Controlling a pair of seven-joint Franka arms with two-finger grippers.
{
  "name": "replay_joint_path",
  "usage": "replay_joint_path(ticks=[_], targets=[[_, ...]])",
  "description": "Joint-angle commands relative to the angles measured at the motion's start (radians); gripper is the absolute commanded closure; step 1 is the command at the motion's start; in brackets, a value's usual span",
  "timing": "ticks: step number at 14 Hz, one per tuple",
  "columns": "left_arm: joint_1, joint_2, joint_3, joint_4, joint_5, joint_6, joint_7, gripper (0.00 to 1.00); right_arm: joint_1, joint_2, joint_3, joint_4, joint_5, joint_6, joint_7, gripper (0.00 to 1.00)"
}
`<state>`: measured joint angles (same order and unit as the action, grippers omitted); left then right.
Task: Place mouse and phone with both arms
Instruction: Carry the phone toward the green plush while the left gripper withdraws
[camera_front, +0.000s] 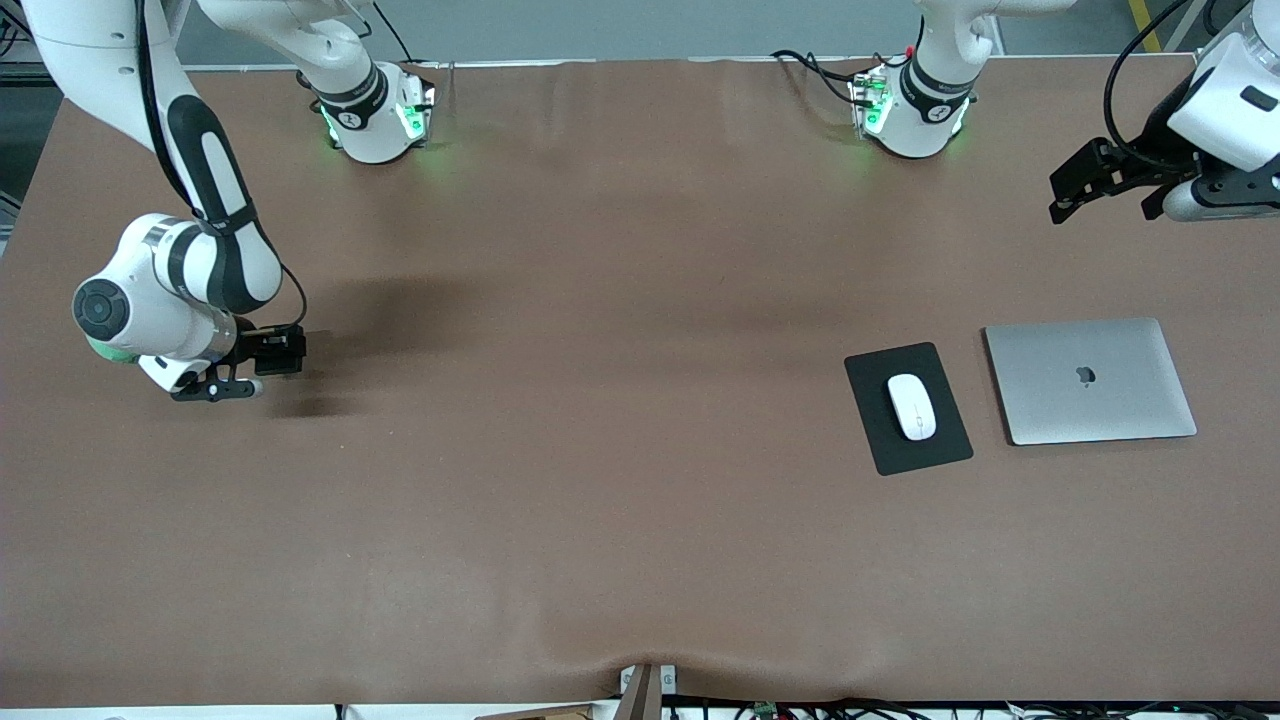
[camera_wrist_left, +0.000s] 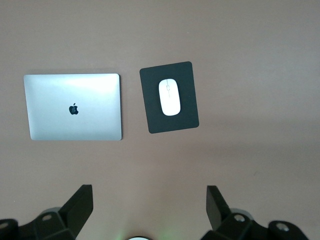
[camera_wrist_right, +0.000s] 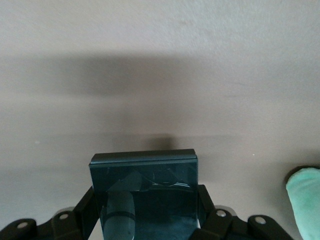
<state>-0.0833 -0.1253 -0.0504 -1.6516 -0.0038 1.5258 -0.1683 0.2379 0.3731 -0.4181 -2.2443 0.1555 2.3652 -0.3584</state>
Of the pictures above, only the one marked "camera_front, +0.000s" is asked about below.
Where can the black mouse pad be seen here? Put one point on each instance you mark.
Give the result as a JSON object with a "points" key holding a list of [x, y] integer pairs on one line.
{"points": [[905, 455]]}

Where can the small green circuit board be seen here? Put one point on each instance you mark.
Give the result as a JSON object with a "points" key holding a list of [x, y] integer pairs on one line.
{"points": [[766, 710]]}

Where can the brown cardboard piece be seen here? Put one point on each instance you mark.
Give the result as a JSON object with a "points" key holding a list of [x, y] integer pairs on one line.
{"points": [[550, 714]]}

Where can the green dinosaur plush toy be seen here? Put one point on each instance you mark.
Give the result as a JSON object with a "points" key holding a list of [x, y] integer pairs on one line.
{"points": [[105, 350]]}

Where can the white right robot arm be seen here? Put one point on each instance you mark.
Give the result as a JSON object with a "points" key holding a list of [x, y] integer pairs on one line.
{"points": [[150, 290]]}

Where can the black phone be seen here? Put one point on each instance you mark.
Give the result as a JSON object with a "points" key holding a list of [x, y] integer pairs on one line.
{"points": [[285, 357]]}

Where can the brown table cover sheet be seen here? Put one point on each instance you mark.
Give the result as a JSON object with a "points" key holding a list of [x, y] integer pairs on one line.
{"points": [[640, 550]]}

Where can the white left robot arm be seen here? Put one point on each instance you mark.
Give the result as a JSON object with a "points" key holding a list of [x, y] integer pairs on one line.
{"points": [[915, 115]]}

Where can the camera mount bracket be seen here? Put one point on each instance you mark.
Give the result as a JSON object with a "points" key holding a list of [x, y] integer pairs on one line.
{"points": [[640, 700]]}

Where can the silver laptop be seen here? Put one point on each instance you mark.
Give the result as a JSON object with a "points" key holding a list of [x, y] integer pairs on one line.
{"points": [[1090, 385]]}

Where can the white computer mouse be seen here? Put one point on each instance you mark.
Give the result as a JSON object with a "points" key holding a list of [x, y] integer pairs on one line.
{"points": [[912, 407]]}

